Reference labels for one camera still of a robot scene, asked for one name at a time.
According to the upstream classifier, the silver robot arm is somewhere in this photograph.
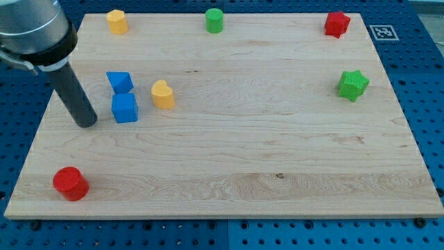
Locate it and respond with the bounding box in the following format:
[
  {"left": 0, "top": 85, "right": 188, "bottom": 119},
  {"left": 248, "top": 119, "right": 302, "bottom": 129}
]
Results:
[{"left": 1, "top": 0, "right": 77, "bottom": 74}]

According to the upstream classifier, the blue cube block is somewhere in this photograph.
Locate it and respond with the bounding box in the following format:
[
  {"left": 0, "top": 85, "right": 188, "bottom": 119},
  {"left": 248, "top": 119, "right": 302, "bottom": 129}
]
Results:
[{"left": 112, "top": 93, "right": 138, "bottom": 124}]

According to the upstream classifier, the white fiducial marker tag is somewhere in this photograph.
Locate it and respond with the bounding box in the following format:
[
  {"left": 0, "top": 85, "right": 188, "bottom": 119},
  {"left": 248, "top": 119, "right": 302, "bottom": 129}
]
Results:
[{"left": 369, "top": 24, "right": 399, "bottom": 41}]

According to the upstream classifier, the green cylinder block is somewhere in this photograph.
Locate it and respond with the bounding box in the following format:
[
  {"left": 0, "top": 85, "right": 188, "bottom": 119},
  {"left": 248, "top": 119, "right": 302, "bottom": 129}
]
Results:
[{"left": 205, "top": 8, "right": 223, "bottom": 33}]

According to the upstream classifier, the red cylinder block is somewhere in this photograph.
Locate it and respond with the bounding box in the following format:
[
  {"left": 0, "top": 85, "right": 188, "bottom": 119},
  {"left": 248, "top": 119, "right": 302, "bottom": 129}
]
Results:
[{"left": 53, "top": 166, "right": 89, "bottom": 201}]

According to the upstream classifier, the yellow hexagon block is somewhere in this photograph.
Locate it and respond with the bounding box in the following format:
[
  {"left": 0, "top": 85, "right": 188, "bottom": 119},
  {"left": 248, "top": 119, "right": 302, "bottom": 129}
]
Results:
[{"left": 106, "top": 10, "right": 128, "bottom": 35}]

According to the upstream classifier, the blue triangular prism block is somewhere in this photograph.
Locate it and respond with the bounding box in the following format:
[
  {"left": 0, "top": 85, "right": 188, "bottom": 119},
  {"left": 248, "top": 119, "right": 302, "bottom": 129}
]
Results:
[{"left": 106, "top": 72, "right": 134, "bottom": 94}]

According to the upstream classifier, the yellow heart block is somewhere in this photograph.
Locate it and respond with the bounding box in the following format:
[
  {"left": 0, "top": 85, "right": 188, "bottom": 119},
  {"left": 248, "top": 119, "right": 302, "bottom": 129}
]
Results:
[{"left": 151, "top": 80, "right": 175, "bottom": 109}]

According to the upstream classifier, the wooden board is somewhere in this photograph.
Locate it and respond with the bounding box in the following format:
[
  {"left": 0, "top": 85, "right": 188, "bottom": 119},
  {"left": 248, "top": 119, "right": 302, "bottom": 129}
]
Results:
[{"left": 5, "top": 13, "right": 443, "bottom": 220}]

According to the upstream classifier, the red star block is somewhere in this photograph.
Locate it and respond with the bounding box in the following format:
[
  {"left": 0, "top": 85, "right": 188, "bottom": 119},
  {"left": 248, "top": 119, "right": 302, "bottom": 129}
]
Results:
[{"left": 324, "top": 11, "right": 351, "bottom": 38}]

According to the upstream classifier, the green star block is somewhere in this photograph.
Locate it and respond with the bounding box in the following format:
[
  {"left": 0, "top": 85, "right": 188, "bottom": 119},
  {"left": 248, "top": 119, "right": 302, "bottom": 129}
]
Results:
[{"left": 338, "top": 70, "right": 370, "bottom": 102}]

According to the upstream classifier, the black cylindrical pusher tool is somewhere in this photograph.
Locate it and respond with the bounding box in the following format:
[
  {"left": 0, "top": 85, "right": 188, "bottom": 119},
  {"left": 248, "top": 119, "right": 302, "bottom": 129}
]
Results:
[{"left": 39, "top": 58, "right": 98, "bottom": 128}]

